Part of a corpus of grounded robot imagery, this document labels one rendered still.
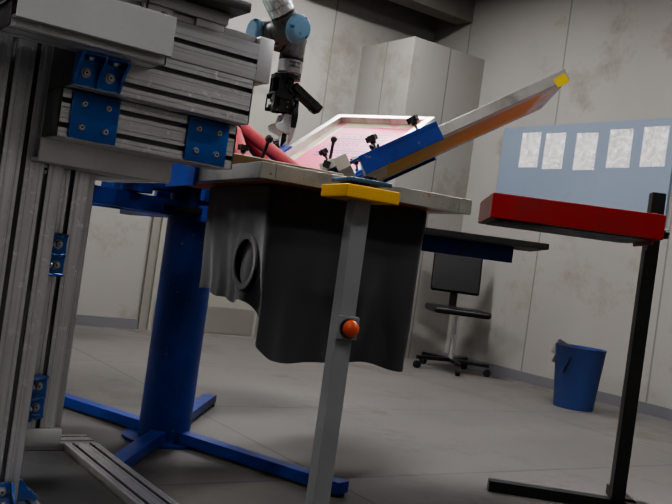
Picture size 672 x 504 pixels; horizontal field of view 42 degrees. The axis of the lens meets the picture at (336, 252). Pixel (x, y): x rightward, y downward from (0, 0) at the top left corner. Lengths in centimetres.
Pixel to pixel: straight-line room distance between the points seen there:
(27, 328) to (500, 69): 665
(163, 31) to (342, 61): 664
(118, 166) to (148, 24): 35
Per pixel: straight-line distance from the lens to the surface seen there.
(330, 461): 192
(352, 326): 183
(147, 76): 167
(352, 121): 461
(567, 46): 759
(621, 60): 719
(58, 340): 189
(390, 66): 789
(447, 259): 743
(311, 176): 202
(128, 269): 715
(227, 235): 235
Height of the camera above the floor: 80
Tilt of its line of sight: level
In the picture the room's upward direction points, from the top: 8 degrees clockwise
